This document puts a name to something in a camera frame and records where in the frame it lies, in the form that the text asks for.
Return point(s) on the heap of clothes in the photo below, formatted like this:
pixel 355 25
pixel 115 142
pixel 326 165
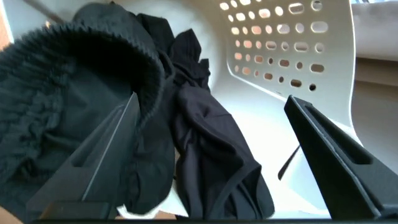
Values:
pixel 211 149

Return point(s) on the black shorts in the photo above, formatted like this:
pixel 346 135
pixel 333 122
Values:
pixel 46 109

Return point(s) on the white laundry basket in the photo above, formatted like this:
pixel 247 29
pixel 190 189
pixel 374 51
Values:
pixel 264 118

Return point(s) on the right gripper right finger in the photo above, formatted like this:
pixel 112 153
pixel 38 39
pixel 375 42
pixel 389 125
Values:
pixel 335 180

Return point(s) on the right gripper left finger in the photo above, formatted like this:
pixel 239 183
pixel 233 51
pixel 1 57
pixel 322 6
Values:
pixel 96 177

